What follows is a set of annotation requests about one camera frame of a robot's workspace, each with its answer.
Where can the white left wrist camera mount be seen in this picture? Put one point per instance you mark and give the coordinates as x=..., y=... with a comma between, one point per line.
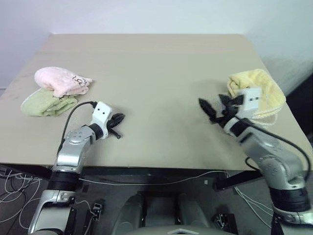
x=101, y=111

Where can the black metal floor latch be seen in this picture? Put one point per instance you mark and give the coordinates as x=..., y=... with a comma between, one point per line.
x=98, y=209
x=223, y=221

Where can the yellow fluffy towel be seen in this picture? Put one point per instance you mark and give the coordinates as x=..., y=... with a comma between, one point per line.
x=256, y=78

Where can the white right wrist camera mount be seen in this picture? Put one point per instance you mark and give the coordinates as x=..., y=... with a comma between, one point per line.
x=252, y=100

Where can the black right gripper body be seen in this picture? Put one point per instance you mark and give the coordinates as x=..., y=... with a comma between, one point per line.
x=231, y=110

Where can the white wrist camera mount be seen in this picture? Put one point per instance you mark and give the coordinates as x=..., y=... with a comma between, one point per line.
x=101, y=111
x=252, y=100

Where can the green fluffy folded towel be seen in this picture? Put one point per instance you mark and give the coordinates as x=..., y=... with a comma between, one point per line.
x=39, y=104

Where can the pink fluffy folded towel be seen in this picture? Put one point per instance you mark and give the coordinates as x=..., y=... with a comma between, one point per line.
x=56, y=78

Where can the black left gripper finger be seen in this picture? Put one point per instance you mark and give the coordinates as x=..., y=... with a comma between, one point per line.
x=120, y=117
x=117, y=133

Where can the black table frame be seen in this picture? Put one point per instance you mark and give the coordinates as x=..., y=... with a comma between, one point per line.
x=146, y=172

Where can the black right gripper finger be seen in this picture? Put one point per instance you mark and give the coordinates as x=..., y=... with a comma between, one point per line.
x=227, y=99
x=207, y=109

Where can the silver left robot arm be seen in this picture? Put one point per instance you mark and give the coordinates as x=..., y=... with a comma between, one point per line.
x=73, y=149

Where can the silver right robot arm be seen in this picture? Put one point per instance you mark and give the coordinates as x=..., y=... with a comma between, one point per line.
x=271, y=151

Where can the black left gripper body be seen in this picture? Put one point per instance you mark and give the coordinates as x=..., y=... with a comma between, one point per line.
x=112, y=121

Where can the dark grey rounded shape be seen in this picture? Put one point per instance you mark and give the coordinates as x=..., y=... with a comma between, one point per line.
x=132, y=210
x=193, y=210

